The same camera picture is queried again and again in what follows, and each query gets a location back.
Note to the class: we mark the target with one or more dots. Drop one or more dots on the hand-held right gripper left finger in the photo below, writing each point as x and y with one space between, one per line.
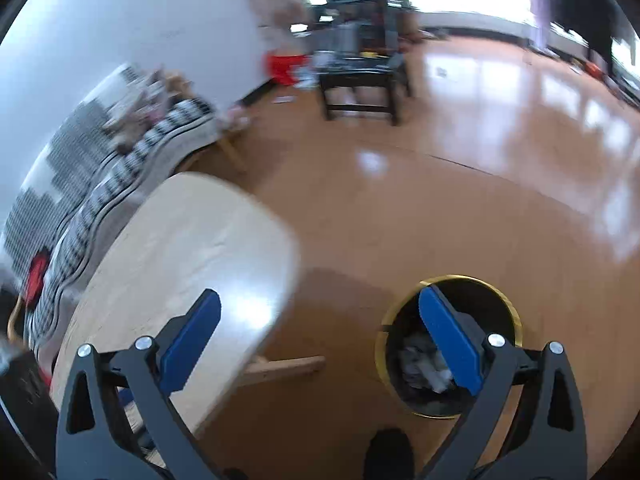
190 342

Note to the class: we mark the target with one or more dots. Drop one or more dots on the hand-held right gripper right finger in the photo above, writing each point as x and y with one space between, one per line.
450 340

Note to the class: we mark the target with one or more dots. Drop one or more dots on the black bin with gold rim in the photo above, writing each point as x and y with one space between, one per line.
400 310

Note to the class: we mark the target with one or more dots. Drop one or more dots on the person's black shoe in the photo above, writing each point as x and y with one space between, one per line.
387 455

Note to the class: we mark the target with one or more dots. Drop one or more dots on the red cushion on sofa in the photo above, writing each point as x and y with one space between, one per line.
37 275

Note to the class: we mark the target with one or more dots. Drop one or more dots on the black-white striped sofa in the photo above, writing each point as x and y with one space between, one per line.
90 200

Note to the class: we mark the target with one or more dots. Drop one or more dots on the black cabinet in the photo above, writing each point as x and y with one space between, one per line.
25 400

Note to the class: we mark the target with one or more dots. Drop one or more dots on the beige folded clothes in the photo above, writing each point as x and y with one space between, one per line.
145 110

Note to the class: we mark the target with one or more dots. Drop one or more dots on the black side table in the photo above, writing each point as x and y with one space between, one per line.
360 77

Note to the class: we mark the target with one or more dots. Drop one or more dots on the red plastic bag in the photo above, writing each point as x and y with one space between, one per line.
285 67

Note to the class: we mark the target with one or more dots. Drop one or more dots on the dark shelf unit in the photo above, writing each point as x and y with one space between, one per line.
360 20

